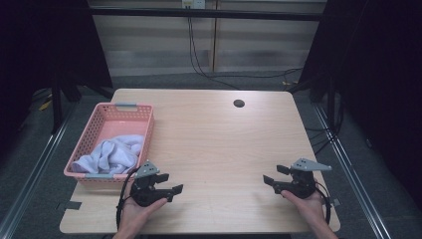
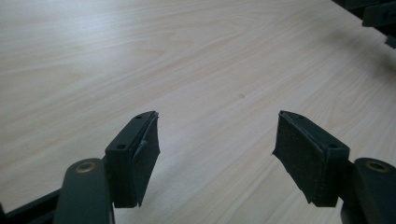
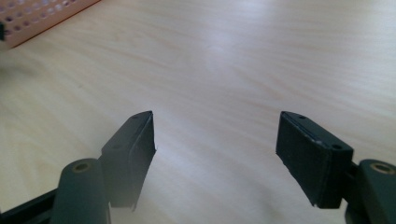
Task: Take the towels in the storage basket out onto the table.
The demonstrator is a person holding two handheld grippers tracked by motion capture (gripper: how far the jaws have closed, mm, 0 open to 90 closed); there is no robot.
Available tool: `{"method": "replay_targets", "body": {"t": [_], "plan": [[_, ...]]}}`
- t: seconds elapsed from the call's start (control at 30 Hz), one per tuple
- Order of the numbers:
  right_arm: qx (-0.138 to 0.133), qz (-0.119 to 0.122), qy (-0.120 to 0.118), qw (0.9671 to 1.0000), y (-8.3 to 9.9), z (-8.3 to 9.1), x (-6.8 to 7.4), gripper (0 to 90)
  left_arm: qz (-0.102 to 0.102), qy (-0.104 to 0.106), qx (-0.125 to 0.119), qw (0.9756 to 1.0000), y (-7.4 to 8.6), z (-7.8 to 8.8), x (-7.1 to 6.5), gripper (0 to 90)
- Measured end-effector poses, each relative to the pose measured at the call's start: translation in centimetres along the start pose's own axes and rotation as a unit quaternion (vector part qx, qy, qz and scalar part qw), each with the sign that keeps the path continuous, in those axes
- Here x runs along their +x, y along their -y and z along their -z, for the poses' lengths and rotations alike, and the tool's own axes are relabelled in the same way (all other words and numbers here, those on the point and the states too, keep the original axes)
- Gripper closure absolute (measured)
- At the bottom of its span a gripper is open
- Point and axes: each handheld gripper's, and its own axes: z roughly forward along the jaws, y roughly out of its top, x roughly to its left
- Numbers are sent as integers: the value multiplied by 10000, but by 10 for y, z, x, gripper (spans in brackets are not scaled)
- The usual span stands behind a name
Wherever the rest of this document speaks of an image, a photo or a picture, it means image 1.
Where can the black metal stand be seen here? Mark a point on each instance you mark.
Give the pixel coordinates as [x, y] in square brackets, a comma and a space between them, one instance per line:
[57, 106]

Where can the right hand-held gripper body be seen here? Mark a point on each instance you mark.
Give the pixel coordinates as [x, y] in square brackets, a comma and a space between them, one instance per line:
[302, 186]

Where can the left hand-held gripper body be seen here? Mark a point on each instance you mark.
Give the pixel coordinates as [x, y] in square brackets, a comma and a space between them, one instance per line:
[142, 194]

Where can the white wall socket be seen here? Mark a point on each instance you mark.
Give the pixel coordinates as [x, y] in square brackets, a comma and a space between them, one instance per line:
[194, 3]

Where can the person's left hand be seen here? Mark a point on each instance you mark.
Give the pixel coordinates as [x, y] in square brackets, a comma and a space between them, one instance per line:
[132, 214]

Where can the black curtain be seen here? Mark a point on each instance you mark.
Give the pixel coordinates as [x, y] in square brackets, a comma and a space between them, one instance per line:
[40, 43]
[381, 83]

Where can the black horizontal bar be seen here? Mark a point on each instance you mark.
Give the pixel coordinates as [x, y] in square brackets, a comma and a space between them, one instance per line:
[166, 12]

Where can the black tape strip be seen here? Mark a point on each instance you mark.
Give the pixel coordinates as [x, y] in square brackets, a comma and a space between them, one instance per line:
[71, 205]

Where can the black round table grommet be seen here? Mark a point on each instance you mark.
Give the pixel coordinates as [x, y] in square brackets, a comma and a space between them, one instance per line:
[239, 103]

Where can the white printed towel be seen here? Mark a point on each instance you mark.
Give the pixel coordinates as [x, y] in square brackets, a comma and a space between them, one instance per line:
[112, 156]

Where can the yellow floor object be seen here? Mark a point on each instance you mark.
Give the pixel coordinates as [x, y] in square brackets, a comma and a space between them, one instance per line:
[45, 105]

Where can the grey tape strip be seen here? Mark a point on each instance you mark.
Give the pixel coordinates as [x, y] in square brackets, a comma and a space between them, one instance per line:
[335, 201]

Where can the metal floor rail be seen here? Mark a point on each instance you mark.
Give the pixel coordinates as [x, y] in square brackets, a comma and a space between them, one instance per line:
[30, 179]
[358, 186]

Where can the person's right hand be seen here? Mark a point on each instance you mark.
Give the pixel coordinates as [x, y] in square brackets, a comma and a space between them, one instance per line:
[312, 209]

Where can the pink plastic basket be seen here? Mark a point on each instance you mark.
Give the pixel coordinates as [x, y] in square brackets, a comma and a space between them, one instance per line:
[112, 127]

